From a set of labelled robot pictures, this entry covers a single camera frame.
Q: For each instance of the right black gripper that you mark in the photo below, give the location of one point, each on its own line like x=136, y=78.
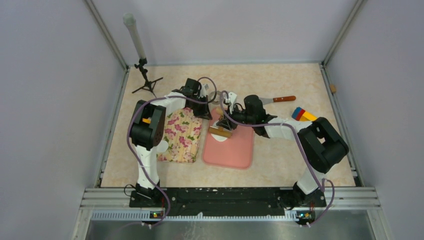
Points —
x=226, y=122

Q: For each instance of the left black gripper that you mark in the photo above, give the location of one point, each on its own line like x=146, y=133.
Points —
x=204, y=113

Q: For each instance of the wooden rolling pin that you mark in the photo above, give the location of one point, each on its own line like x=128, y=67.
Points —
x=216, y=130

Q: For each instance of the white dough ball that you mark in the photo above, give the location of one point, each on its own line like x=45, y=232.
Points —
x=217, y=137

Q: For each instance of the pink silicone mat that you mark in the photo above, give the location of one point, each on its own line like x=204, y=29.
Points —
x=236, y=152

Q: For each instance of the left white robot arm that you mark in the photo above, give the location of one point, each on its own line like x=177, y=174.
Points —
x=147, y=126

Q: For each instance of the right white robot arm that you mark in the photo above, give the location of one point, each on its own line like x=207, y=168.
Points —
x=320, y=145

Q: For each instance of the floral rectangular tray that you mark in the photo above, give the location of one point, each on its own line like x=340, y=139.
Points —
x=182, y=132

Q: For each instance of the colourful toy block stack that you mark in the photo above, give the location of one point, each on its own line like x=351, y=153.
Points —
x=301, y=115

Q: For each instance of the small cork piece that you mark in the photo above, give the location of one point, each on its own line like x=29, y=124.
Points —
x=332, y=88

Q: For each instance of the black tripod with tube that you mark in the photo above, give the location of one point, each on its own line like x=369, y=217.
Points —
x=131, y=25

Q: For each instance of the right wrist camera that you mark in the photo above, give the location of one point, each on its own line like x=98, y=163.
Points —
x=230, y=99

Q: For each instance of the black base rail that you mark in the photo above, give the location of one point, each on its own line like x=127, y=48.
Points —
x=227, y=201

